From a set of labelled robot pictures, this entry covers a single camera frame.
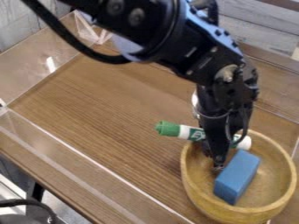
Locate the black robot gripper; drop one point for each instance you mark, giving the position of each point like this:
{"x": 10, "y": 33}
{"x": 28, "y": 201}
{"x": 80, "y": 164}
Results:
{"x": 218, "y": 139}

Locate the green Expo marker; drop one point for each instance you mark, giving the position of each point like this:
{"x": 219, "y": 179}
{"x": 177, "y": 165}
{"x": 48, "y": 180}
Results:
{"x": 170, "y": 129}

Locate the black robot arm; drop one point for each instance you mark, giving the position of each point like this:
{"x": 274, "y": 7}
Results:
{"x": 177, "y": 34}

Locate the brown wooden bowl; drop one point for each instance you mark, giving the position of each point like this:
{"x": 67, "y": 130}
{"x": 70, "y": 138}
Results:
{"x": 269, "y": 192}

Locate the blue foam block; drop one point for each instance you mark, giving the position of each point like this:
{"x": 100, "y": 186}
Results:
{"x": 234, "y": 179}

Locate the black metal table leg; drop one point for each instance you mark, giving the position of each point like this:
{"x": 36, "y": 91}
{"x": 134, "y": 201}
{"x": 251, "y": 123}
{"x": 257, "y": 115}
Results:
{"x": 38, "y": 192}

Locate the clear acrylic tray wall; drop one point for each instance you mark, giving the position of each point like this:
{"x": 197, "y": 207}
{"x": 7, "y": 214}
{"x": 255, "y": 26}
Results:
{"x": 79, "y": 131}

